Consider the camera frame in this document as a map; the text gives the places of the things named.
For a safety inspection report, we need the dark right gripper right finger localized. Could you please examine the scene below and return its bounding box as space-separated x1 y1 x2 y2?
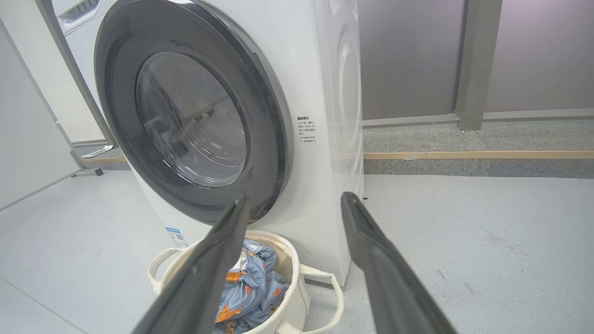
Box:
340 192 460 334

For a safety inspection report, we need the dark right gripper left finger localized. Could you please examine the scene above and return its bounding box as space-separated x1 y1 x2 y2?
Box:
131 193 251 334

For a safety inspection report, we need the blue bear print garment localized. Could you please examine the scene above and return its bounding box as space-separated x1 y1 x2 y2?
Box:
214 239 291 334

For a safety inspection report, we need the cream canvas laundry basket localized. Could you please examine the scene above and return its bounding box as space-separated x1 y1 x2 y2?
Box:
147 231 345 334

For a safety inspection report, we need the white front-load washing machine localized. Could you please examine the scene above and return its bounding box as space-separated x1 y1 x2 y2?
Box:
51 0 365 287

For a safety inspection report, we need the blue energy sticker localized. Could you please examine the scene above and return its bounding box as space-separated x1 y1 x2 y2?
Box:
166 227 188 248

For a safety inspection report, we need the wooden floor strip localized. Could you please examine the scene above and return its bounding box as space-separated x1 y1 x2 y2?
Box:
363 151 594 161

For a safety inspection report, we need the printed instruction text label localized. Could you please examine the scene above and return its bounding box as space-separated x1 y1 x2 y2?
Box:
297 116 317 143

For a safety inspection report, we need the white partition panel grey frame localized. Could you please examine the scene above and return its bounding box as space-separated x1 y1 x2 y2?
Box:
0 0 116 212

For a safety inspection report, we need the grey wall pillar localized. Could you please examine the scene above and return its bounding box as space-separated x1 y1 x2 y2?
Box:
455 0 503 131

